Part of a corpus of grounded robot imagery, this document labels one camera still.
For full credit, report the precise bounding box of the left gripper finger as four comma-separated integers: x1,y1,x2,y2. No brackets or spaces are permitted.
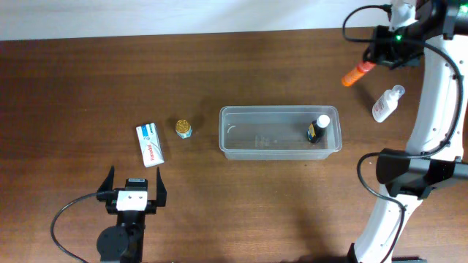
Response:
156,167,167,207
96,166,115,201

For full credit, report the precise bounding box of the orange tube white cap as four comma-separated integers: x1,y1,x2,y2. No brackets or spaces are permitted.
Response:
341,61,376,87

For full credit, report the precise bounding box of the white Panadol box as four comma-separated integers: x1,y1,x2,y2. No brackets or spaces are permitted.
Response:
136,123,165,167

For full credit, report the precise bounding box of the white spray bottle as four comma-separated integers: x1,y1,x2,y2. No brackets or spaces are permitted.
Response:
371,85,405,123

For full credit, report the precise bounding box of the dark brown syrup bottle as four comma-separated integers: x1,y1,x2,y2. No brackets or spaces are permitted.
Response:
307,115,331,143

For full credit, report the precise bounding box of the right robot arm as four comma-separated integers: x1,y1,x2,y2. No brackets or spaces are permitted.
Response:
346,0,467,263

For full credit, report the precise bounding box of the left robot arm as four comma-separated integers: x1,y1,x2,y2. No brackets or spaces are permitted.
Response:
97,167,167,263

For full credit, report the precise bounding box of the clear plastic container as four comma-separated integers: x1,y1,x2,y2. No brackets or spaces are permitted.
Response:
219,105,342,160

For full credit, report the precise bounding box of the gold-lid balm jar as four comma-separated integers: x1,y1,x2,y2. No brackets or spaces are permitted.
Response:
175,119,192,139

